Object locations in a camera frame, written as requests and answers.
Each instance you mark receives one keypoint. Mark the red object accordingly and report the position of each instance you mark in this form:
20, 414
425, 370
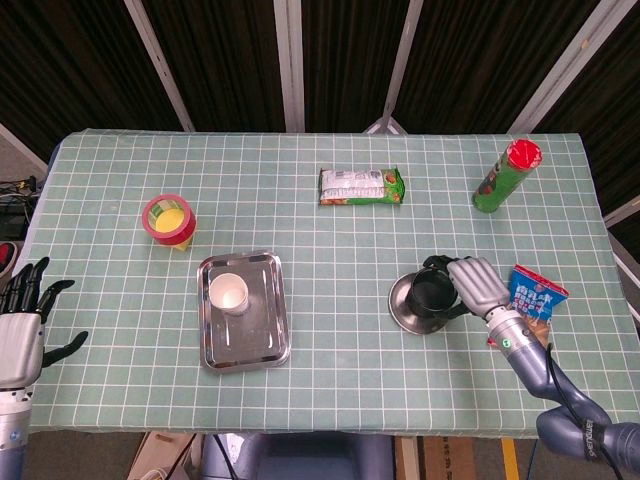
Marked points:
6, 255

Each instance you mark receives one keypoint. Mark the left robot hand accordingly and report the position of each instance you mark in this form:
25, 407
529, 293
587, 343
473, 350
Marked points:
20, 345

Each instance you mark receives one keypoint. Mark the green biscuit packet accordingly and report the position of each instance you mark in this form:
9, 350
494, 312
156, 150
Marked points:
360, 187

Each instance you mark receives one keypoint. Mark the green checkered tablecloth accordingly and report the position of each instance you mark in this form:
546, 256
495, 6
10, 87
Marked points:
350, 390

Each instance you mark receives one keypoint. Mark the round steel plate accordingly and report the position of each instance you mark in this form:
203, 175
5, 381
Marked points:
400, 310

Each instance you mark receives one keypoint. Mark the white paper cup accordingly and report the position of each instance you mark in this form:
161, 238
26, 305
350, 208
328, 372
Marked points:
227, 295

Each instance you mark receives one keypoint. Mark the white frame post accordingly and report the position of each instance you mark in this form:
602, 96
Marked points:
160, 65
565, 60
290, 65
400, 60

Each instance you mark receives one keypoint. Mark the cardboard box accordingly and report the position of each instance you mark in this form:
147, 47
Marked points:
155, 450
445, 460

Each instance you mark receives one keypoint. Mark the red tape roll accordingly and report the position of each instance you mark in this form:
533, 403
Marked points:
187, 227

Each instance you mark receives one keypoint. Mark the rectangular steel tray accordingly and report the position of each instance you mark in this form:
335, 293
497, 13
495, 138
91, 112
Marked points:
260, 345

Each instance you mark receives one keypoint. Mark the black pleated curtain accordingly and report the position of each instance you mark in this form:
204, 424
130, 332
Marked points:
225, 60

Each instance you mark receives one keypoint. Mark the white frame bar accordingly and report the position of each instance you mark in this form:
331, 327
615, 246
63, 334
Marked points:
625, 210
20, 145

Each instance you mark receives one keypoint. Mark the black cup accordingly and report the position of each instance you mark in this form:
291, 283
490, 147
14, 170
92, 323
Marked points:
430, 297

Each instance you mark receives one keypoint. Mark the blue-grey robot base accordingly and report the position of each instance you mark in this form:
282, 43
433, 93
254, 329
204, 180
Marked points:
310, 460

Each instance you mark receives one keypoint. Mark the green chips can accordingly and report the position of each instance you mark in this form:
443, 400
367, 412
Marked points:
500, 185

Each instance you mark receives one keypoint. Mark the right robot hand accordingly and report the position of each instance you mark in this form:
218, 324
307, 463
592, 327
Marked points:
480, 287

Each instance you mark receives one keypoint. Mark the blue snack bag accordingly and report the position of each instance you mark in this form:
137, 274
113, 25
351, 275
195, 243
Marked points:
537, 295

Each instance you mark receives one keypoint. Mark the wooden table leg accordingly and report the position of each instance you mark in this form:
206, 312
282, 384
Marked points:
407, 457

